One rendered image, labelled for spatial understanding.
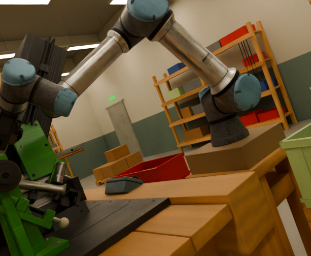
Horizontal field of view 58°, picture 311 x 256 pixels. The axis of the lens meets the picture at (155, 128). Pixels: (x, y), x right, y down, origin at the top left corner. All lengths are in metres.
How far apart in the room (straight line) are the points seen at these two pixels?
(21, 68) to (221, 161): 0.70
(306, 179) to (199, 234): 0.29
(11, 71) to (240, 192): 0.62
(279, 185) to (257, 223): 0.39
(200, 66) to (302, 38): 5.36
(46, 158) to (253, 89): 0.76
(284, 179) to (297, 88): 5.28
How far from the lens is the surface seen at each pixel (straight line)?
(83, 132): 11.27
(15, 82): 0.79
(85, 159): 11.11
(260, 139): 1.07
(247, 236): 0.72
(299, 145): 0.71
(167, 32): 0.92
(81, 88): 0.94
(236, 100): 0.96
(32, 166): 1.08
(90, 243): 0.73
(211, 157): 1.07
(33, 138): 1.12
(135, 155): 7.72
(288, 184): 1.18
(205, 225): 0.62
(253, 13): 6.61
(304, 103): 6.40
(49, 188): 1.02
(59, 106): 0.79
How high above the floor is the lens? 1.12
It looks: 2 degrees down
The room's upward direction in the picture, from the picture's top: 21 degrees counter-clockwise
